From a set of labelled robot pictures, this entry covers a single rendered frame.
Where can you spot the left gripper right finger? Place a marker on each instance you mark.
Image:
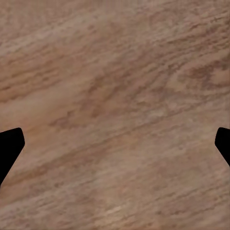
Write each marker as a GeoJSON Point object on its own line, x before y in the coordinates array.
{"type": "Point", "coordinates": [222, 141]}

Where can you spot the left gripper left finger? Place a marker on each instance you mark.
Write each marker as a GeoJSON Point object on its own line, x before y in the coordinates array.
{"type": "Point", "coordinates": [11, 144]}

